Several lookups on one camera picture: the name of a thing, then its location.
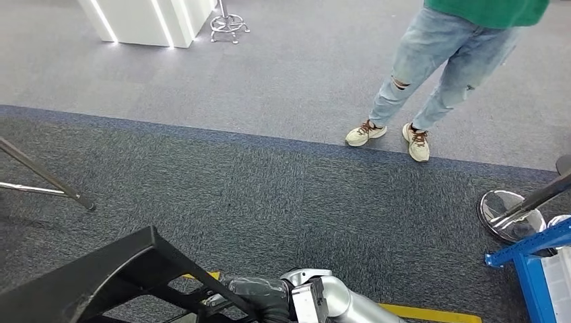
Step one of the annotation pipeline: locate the white counter with light strip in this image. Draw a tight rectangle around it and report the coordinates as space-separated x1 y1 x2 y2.
76 0 218 49

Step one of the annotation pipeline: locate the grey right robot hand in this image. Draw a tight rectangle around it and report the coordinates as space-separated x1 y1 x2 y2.
220 276 296 323

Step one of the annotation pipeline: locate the chrome stool base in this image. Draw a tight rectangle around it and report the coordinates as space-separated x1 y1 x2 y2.
209 0 250 44

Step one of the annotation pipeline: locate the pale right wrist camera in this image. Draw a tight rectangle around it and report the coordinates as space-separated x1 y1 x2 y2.
290 277 330 323

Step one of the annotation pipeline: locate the black plastic frame part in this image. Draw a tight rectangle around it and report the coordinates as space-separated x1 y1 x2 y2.
0 225 269 323

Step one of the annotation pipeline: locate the blue metal shelf rack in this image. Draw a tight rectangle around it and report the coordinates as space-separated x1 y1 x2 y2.
485 218 571 323

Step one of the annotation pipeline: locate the person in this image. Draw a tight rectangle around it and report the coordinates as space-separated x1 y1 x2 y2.
345 0 550 164

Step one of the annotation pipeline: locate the stanchion with chrome base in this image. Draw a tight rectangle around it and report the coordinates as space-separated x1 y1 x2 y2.
478 153 571 245

